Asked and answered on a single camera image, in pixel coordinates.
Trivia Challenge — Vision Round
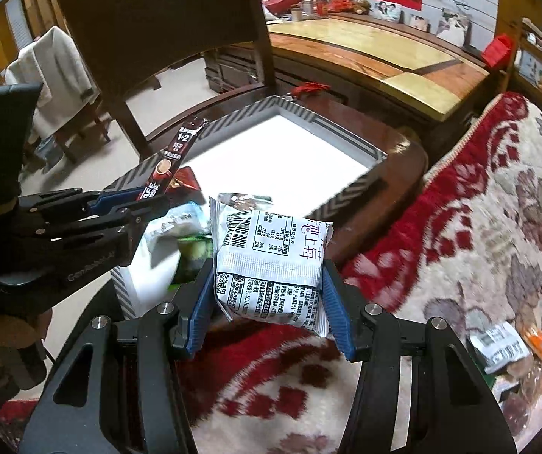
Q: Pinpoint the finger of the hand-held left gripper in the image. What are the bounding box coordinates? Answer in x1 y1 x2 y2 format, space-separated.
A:
20 188 142 213
39 195 171 266

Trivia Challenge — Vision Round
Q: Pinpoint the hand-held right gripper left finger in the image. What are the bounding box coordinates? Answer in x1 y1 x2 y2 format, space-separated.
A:
18 260 215 454

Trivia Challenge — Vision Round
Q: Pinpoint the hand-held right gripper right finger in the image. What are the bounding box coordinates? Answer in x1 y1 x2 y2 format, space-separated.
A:
322 259 518 454

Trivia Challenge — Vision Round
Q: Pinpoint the brown coffee stick packet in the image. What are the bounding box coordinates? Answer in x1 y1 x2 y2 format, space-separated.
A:
137 117 211 202

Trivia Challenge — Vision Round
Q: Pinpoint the chevron striped box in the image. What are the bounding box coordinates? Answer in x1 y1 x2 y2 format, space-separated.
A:
110 95 389 322

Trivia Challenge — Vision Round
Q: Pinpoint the person's left hand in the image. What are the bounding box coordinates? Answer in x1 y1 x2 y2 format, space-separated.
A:
0 305 54 346

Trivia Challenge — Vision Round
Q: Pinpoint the dark red snack packet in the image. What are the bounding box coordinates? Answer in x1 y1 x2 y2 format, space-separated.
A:
164 166 203 194

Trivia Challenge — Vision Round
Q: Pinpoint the green white snack packet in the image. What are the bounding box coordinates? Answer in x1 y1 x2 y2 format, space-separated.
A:
148 201 215 289

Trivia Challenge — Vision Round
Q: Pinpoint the silver snack packet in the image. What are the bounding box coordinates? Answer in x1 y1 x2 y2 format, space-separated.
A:
216 192 272 211

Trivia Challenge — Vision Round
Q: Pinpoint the white jacket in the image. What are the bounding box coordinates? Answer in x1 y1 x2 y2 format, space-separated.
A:
5 26 93 140

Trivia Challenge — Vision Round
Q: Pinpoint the floral fleece blanket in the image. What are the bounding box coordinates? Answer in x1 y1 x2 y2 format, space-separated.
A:
0 91 542 454

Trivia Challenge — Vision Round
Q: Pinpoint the white barcode snack packet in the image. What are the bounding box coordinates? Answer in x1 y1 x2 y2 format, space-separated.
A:
470 322 532 374

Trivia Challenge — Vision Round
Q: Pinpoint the dark wooden chair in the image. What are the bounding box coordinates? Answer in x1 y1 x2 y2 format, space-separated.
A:
46 0 430 389

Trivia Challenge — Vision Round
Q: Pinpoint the light wooden chair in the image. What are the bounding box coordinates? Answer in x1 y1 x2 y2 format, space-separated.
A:
0 0 111 162

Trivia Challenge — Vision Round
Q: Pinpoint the red gift box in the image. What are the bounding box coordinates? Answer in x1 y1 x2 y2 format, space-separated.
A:
259 0 302 17

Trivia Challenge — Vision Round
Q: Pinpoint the wooden table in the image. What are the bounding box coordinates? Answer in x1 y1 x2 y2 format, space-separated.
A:
202 12 503 124

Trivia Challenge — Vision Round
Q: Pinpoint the red paper bag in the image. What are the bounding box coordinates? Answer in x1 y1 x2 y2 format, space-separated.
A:
481 33 515 69

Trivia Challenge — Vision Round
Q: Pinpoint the wedding photo print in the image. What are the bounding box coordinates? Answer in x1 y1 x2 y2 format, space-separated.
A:
436 6 471 48

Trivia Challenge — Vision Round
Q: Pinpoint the light wooden shelf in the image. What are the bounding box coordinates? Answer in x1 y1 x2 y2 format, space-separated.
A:
508 18 542 119

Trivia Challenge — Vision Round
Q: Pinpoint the couple photo frame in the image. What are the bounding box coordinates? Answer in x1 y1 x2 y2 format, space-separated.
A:
374 1 402 23

